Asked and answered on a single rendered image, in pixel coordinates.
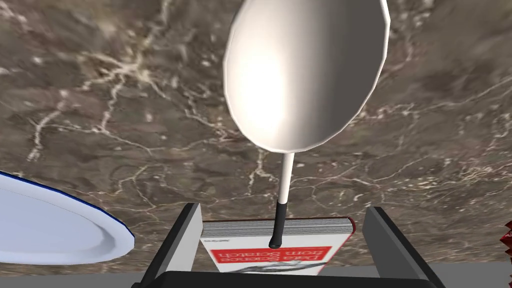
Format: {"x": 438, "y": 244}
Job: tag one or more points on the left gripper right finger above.
{"x": 388, "y": 247}

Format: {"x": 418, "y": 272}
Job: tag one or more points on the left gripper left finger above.
{"x": 184, "y": 242}

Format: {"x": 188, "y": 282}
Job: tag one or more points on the white and red book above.
{"x": 276, "y": 250}

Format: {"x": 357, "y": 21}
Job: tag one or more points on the dark red jagged object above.
{"x": 508, "y": 239}

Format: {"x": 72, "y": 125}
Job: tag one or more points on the white plate with blue rim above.
{"x": 52, "y": 228}

